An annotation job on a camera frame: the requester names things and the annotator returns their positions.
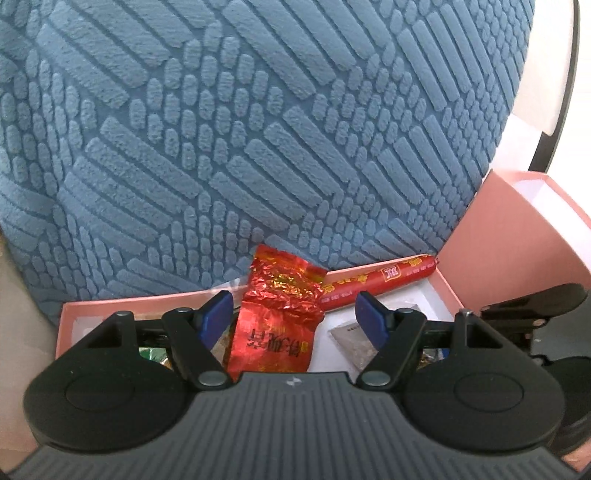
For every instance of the deep pink box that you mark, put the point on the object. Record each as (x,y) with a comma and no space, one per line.
(521,234)

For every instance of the blue textured cushion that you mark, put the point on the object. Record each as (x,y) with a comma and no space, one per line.
(148,147)

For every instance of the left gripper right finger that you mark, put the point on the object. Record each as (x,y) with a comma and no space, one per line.
(399,336)

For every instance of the red sausage stick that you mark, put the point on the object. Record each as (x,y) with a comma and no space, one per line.
(395,275)

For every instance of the small grey sachet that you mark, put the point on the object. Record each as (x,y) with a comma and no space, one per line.
(350,349)

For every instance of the small red foil packet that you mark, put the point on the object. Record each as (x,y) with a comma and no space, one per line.
(279,314)

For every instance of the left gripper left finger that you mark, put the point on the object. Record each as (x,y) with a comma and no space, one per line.
(188,335)

